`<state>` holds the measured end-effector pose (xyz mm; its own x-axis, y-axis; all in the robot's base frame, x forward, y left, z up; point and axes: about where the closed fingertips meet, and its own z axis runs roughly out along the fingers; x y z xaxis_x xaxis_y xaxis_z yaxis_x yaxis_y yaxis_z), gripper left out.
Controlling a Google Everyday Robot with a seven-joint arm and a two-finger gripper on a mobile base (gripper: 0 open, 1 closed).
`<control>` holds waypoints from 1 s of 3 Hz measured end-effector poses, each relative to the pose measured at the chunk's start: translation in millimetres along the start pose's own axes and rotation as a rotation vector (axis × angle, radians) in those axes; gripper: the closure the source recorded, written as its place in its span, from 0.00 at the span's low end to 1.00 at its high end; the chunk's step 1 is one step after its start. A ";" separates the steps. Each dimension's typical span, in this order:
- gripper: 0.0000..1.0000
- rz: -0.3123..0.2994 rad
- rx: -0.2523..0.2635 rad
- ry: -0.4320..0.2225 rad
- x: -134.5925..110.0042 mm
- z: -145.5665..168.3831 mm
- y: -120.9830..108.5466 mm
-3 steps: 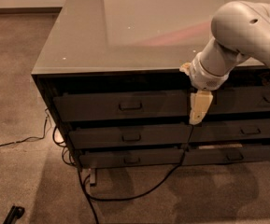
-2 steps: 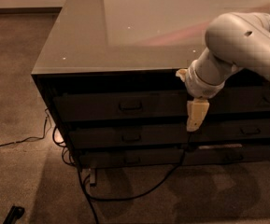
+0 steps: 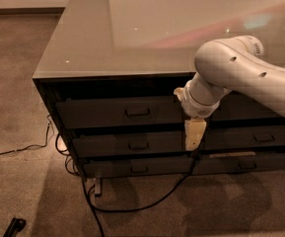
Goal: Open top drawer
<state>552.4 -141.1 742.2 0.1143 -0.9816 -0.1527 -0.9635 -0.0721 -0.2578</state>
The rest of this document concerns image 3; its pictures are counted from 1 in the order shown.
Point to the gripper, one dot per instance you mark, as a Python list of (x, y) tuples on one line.
[(197, 108)]

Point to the dark drawer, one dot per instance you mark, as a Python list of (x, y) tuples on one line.
[(119, 112), (244, 137), (129, 144), (138, 167), (237, 106), (228, 165)]

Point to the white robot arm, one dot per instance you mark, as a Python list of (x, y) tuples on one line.
[(221, 67)]

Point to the dark cabinet with glass top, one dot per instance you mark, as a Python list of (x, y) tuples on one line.
[(104, 49)]

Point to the black object on floor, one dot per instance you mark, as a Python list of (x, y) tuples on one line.
[(16, 225)]

